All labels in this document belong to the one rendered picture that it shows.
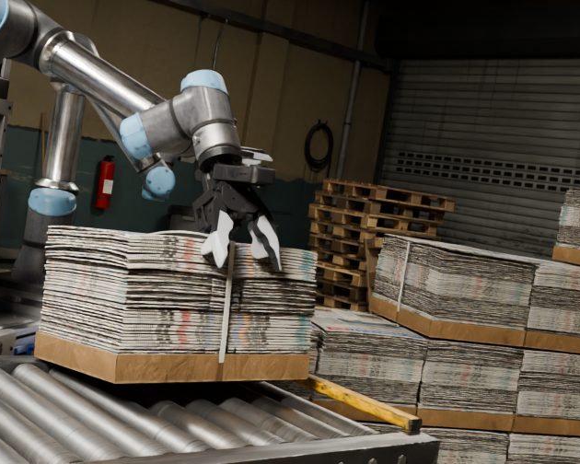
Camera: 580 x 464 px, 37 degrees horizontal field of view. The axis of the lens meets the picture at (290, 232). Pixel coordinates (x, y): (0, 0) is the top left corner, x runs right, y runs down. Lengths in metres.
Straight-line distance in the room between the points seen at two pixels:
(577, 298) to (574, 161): 7.30
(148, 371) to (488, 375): 1.25
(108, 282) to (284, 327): 0.32
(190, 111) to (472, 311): 1.12
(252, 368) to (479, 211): 9.01
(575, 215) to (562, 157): 7.05
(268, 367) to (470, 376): 0.99
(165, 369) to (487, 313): 1.19
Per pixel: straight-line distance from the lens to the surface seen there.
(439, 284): 2.27
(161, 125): 1.48
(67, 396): 1.37
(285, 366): 1.50
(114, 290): 1.34
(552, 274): 2.44
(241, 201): 1.38
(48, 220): 2.28
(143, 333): 1.34
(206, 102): 1.45
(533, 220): 9.95
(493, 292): 2.35
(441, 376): 2.33
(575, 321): 2.50
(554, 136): 9.95
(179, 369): 1.37
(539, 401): 2.50
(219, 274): 1.39
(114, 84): 1.67
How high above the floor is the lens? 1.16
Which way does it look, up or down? 3 degrees down
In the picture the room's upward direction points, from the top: 9 degrees clockwise
